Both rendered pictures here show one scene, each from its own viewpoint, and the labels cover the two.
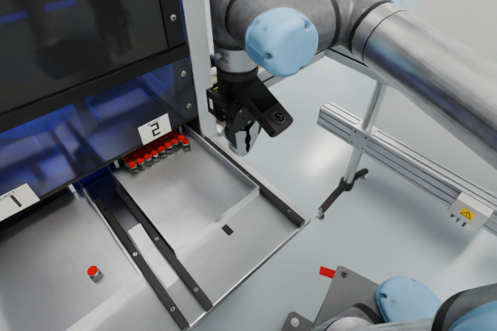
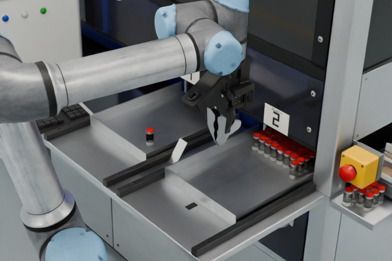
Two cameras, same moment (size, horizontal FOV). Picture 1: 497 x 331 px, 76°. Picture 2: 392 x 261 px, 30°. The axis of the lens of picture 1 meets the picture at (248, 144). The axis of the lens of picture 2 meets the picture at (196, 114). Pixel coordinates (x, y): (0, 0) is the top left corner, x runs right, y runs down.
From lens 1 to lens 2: 1.49 m
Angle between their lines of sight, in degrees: 70
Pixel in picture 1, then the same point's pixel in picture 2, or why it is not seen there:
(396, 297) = (84, 237)
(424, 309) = (73, 252)
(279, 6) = (179, 6)
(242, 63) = not seen: hidden behind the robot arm
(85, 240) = (184, 133)
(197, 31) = (336, 67)
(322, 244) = not seen: outside the picture
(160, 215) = (207, 166)
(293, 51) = (159, 25)
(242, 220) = (202, 215)
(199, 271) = (150, 190)
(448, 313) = not seen: hidden behind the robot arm
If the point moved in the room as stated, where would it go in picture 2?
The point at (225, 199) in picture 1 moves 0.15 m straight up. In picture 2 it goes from (227, 203) to (229, 152)
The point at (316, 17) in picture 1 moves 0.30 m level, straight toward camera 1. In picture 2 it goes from (181, 22) to (34, 6)
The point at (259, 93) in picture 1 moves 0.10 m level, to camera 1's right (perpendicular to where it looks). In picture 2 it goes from (209, 79) to (209, 102)
